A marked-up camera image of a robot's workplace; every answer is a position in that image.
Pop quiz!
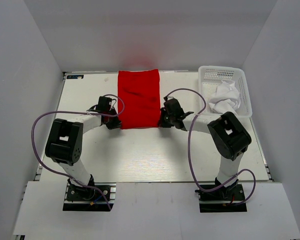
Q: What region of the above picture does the red t shirt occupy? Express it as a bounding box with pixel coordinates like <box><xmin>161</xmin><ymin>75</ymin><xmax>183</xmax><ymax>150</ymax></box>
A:
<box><xmin>117</xmin><ymin>69</ymin><xmax>161</xmax><ymax>130</ymax></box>

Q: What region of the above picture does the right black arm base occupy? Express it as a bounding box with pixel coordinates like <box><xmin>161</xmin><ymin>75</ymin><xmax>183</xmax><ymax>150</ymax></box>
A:
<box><xmin>194</xmin><ymin>184</ymin><xmax>247</xmax><ymax>213</ymax></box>

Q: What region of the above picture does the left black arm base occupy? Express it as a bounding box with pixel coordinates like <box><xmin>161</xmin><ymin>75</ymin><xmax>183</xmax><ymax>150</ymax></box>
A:
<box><xmin>62</xmin><ymin>183</ymin><xmax>116</xmax><ymax>212</ymax></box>

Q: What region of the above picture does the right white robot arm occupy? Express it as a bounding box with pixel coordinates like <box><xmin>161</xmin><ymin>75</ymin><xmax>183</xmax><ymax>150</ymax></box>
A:
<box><xmin>158</xmin><ymin>97</ymin><xmax>252</xmax><ymax>200</ymax></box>

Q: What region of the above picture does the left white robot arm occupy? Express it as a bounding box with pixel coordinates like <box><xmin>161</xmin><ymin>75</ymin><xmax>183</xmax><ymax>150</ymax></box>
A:
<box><xmin>45</xmin><ymin>94</ymin><xmax>122</xmax><ymax>200</ymax></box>

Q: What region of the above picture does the blue table label sticker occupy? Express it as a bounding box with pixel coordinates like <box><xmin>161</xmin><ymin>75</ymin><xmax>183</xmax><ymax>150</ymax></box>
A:
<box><xmin>66</xmin><ymin>74</ymin><xmax>84</xmax><ymax>80</ymax></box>

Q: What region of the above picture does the white t shirt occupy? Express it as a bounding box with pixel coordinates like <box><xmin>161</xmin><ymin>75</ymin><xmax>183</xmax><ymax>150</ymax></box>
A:
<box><xmin>208</xmin><ymin>79</ymin><xmax>241</xmax><ymax>116</ymax></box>

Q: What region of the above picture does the white plastic basket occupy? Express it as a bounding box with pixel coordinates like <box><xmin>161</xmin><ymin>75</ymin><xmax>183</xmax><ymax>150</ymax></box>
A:
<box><xmin>198</xmin><ymin>65</ymin><xmax>253</xmax><ymax>119</ymax></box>

